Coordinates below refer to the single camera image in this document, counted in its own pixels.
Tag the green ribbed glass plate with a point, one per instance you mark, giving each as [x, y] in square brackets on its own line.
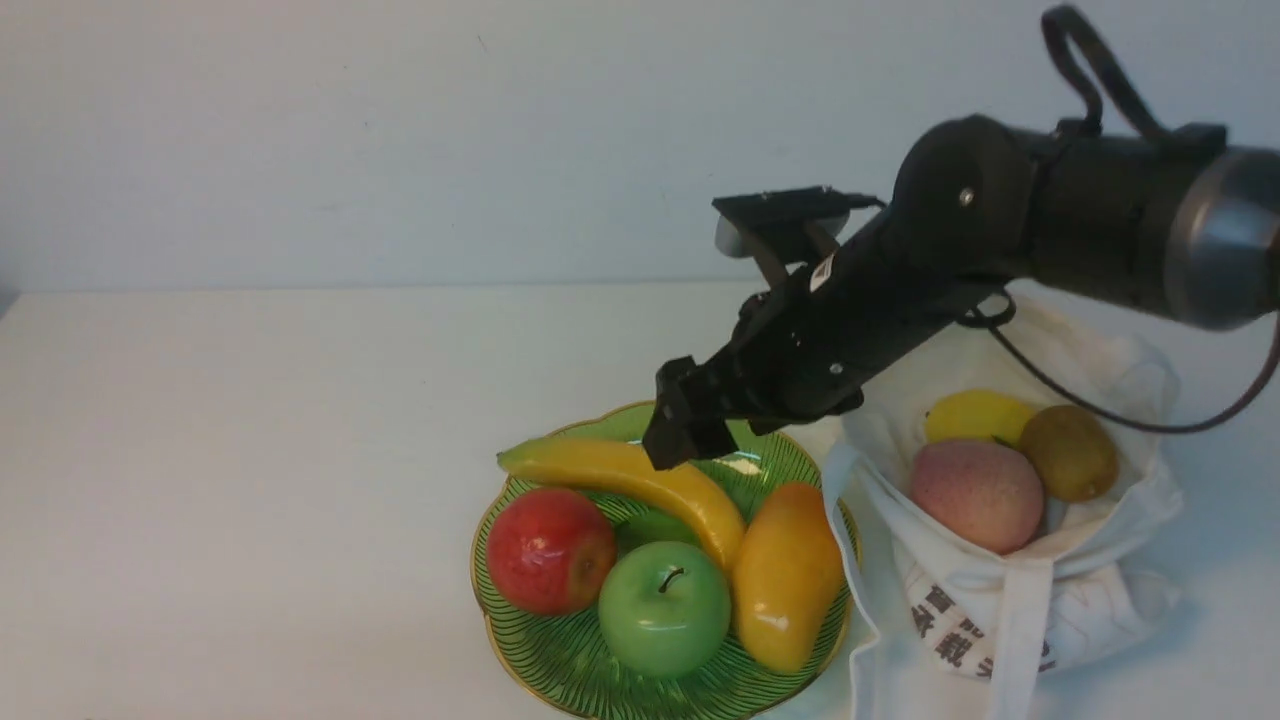
[563, 661]

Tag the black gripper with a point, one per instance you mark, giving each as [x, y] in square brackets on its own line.
[837, 318]

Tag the brown kiwi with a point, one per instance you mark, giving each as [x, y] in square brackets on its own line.
[1072, 453]

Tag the red apple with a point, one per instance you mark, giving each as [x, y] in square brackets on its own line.
[550, 551]

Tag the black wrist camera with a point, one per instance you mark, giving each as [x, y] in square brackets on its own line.
[781, 229]

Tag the yellow lemon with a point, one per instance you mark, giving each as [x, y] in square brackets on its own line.
[980, 414]

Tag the yellow banana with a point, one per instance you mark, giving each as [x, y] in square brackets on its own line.
[605, 465]

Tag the white cloth tote bag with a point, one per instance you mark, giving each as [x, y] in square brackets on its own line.
[1066, 599]

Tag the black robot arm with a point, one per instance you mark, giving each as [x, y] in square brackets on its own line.
[1183, 228]

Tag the pink peach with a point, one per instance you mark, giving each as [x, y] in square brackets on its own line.
[987, 494]

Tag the green apple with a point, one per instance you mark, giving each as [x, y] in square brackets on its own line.
[665, 609]

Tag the orange yellow mango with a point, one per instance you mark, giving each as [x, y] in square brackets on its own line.
[788, 572]

